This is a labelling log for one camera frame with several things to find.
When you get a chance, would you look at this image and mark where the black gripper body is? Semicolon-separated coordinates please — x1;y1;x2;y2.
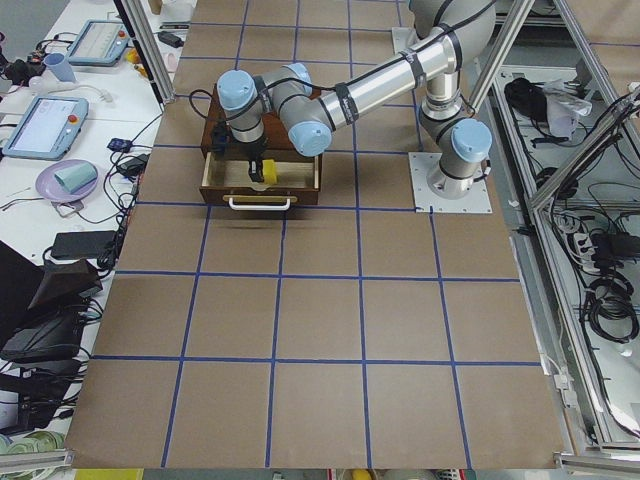
243;139;267;161

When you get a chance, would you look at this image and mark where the yellow wooden block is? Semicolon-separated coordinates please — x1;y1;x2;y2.
262;159;278;185

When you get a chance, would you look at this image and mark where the wooden drawer with white handle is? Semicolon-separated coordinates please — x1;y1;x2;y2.
200;147;322;210

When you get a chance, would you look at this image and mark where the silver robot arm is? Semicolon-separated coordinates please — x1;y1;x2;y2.
216;1;496;200

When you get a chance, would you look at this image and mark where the dark wooden drawer box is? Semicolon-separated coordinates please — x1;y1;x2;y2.
200;85;294;155

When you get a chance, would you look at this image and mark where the teal cup on plate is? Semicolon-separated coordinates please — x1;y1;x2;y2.
54;161;97;194

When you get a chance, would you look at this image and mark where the upper blue teach pendant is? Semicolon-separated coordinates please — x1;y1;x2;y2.
67;20;130;67

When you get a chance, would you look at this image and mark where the blue teach pendant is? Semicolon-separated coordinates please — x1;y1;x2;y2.
2;95;89;161
67;20;130;67

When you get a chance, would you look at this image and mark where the black power adapter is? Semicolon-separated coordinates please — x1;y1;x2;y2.
50;230;116;260

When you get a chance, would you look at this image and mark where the blue plastic cup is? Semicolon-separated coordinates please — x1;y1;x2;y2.
43;52;76;83

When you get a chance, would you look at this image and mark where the lower blue teach pendant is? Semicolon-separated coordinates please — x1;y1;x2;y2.
2;95;89;161

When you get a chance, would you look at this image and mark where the purple plate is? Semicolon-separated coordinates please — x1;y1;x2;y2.
35;159;98;203

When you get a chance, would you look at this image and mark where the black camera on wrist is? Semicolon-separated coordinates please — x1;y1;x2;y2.
210;121;229;155

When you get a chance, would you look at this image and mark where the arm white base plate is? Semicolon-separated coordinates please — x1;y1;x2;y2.
391;27;419;65
408;152;492;214

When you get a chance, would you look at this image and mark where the aluminium frame post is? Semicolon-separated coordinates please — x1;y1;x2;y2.
113;0;175;105

